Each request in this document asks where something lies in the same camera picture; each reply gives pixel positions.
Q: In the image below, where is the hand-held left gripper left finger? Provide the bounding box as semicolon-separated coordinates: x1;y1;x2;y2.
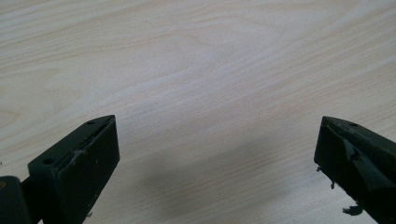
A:
27;114;120;224

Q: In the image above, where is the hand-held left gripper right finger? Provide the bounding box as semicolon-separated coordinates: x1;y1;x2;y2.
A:
313;116;396;224

